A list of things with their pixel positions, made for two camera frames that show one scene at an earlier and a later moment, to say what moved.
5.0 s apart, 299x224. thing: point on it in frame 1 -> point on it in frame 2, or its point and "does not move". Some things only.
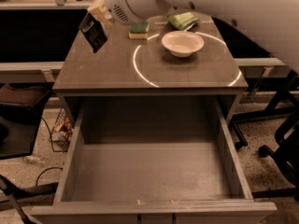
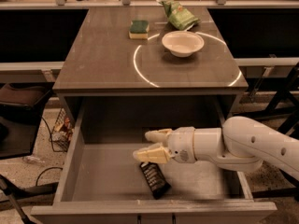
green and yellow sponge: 138,31 does not move
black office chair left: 21,106 does not move
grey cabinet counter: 144,67 does not move
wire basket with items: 63,133 does not move
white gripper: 114,1 -> 181,145
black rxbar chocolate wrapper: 92,32 -> 157,182
